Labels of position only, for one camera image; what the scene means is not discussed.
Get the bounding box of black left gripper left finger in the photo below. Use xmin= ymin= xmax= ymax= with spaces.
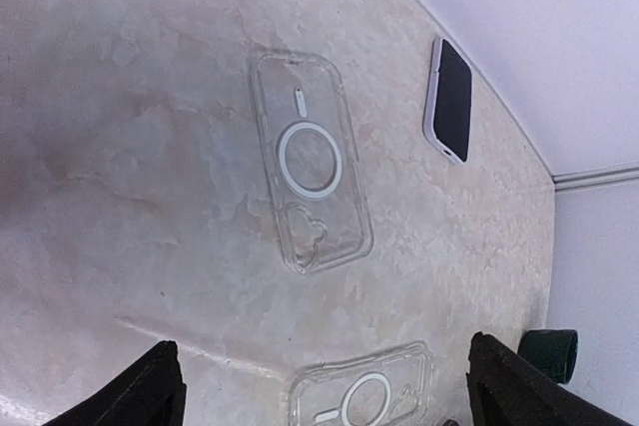
xmin=47 ymin=340 xmax=187 ymax=426

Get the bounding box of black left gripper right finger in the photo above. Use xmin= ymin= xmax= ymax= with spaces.
xmin=466 ymin=332 xmax=626 ymax=426

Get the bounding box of clear magsafe phone case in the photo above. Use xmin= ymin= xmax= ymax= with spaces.
xmin=248 ymin=49 xmax=374 ymax=274

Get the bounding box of black smartphone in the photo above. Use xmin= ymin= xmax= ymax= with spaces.
xmin=433 ymin=39 xmax=472 ymax=163

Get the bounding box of clear case with heart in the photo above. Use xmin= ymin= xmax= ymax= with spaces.
xmin=287 ymin=341 xmax=433 ymax=425

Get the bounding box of dark green mug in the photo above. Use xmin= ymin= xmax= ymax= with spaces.
xmin=517 ymin=329 xmax=579 ymax=385

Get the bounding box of right aluminium frame post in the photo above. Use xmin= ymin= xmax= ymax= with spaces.
xmin=552 ymin=165 xmax=638 ymax=192

